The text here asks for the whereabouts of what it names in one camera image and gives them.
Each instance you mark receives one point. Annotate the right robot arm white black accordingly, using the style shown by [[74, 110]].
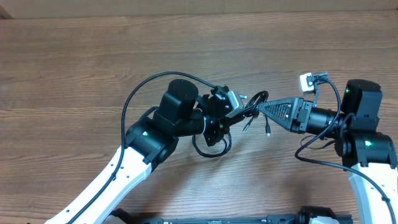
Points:
[[367, 155]]

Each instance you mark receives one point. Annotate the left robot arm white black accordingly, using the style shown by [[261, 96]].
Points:
[[150, 141]]

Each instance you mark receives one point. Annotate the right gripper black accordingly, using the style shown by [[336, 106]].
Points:
[[293, 120]]

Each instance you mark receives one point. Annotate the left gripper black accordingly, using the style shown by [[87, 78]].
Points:
[[219, 128]]

